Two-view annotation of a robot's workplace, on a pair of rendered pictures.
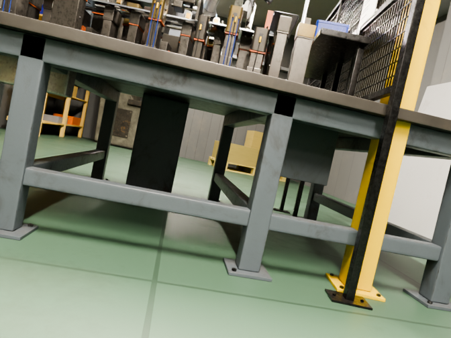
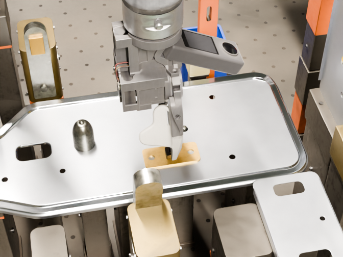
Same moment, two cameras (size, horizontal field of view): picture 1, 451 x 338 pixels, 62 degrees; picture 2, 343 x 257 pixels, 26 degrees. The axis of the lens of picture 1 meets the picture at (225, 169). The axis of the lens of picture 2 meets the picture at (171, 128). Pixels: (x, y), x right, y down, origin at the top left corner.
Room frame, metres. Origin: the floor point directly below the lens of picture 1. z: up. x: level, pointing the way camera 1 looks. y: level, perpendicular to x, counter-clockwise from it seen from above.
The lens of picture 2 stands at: (1.17, 0.19, 1.85)
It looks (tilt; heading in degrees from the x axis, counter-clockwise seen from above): 47 degrees down; 348
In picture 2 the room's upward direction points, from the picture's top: straight up
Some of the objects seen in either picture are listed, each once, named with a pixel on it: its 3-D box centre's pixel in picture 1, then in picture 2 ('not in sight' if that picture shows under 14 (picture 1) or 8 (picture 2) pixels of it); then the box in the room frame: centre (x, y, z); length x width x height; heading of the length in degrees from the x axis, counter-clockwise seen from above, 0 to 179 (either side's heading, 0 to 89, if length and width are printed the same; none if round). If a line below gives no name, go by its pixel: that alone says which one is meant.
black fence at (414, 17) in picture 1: (329, 108); not in sight; (2.23, -0.52, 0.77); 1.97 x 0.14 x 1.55; 179
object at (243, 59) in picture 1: (241, 66); (174, 192); (1.94, 0.03, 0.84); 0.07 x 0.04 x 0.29; 89
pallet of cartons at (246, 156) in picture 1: (250, 151); not in sight; (7.52, -0.42, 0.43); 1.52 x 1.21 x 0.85; 98
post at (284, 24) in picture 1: (277, 53); not in sight; (1.56, -0.11, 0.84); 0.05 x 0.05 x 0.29; 89
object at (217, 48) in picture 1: (214, 61); (92, 205); (1.94, 0.17, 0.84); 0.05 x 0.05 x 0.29; 89
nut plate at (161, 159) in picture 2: not in sight; (171, 153); (1.89, 0.04, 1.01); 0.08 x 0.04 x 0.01; 89
